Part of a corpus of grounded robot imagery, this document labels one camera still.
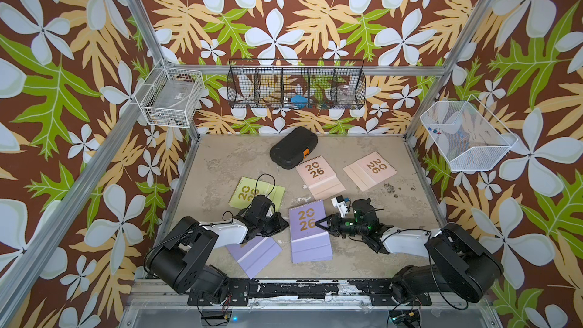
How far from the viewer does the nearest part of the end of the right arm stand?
2.21 feet

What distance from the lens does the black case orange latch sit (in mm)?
1063

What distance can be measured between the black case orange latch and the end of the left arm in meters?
0.33

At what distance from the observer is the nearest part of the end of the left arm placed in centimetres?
72

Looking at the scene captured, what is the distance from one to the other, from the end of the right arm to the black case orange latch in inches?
13.6
